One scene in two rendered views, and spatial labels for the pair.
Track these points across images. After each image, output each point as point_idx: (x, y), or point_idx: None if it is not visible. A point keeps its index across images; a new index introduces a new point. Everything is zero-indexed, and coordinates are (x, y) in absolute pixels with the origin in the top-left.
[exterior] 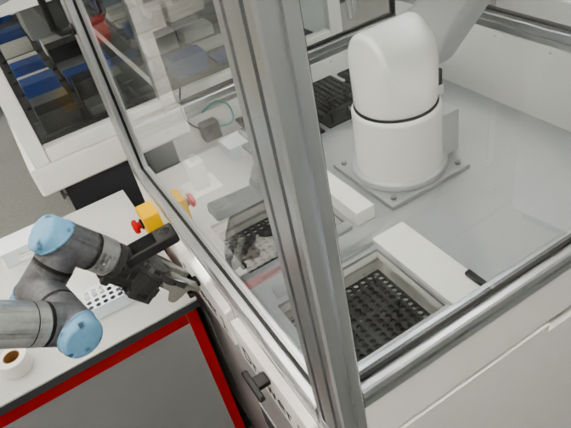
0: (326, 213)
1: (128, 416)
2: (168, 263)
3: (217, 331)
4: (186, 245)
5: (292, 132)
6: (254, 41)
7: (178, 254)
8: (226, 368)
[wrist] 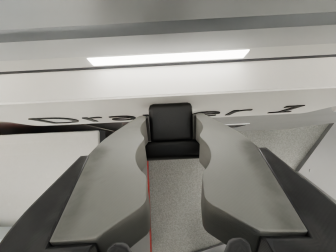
0: None
1: (133, 245)
2: (105, 193)
3: (113, 127)
4: (11, 59)
5: None
6: None
7: None
8: (109, 134)
